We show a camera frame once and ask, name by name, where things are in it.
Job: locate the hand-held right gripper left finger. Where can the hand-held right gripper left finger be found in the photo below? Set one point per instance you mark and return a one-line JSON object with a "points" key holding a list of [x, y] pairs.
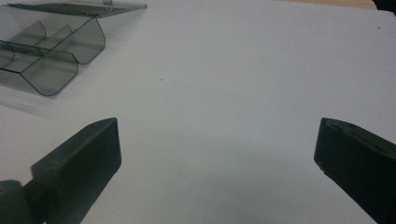
{"points": [[79, 168]]}

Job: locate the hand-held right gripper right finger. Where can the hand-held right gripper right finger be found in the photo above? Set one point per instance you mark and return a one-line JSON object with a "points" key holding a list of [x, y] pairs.
{"points": [[358, 158]]}

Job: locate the smoky transparent plastic compartment box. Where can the smoky transparent plastic compartment box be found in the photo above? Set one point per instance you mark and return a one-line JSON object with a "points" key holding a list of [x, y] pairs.
{"points": [[59, 40]]}

